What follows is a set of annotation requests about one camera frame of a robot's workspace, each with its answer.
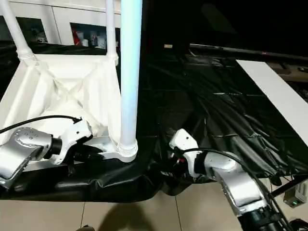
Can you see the white plastic table top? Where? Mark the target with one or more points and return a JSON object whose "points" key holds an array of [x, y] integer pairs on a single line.
{"points": [[72, 79]]}

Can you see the white plastic table leg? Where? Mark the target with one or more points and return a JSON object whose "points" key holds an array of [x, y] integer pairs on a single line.
{"points": [[130, 72], [110, 29], [14, 29]]}

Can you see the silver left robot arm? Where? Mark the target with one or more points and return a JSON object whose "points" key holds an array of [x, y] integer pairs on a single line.
{"points": [[21, 149]]}

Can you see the black plastic mat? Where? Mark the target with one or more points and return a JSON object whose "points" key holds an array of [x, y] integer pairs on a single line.
{"points": [[192, 108]]}

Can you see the black stand bar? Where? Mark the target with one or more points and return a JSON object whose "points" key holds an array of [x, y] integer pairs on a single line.
{"points": [[284, 187]]}

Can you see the small white cup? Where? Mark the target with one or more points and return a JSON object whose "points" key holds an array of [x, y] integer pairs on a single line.
{"points": [[84, 42]]}

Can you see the clear plastic container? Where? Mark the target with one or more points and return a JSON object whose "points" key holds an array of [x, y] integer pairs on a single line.
{"points": [[102, 41]]}

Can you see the red item in cabinet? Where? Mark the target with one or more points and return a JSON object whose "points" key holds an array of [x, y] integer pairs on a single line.
{"points": [[76, 36]]}

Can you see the small yellow label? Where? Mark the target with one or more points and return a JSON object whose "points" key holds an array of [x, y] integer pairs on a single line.
{"points": [[168, 46]]}

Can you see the white board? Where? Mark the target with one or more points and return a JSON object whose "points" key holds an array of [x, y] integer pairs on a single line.
{"points": [[276, 91]]}

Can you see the grey power supply box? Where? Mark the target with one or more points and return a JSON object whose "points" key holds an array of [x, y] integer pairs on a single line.
{"points": [[297, 192]]}

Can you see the white cabinet with glass doors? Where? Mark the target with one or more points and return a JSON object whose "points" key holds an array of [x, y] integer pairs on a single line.
{"points": [[61, 24]]}

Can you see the dark cabinet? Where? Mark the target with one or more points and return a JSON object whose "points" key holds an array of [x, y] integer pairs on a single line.
{"points": [[216, 21]]}

